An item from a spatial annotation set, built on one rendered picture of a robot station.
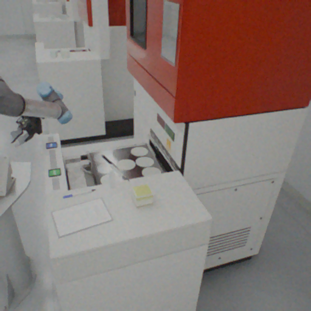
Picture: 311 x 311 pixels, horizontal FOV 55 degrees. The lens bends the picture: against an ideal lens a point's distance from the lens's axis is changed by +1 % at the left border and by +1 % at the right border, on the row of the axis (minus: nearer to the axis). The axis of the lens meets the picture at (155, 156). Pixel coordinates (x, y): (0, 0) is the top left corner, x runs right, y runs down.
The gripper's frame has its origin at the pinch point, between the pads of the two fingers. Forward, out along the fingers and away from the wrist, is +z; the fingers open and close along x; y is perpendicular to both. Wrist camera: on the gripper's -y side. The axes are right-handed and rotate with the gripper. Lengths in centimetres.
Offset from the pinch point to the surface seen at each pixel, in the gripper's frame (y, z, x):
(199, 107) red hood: 25, -62, 71
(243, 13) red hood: 49, -93, 67
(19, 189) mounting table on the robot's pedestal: -2.6, 16.4, 17.8
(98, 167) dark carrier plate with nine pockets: -5.9, -16.4, 41.5
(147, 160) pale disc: -13, -36, 58
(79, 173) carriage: -4.6, -7.9, 36.1
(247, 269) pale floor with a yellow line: -85, -28, 149
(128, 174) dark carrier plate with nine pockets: -4, -23, 57
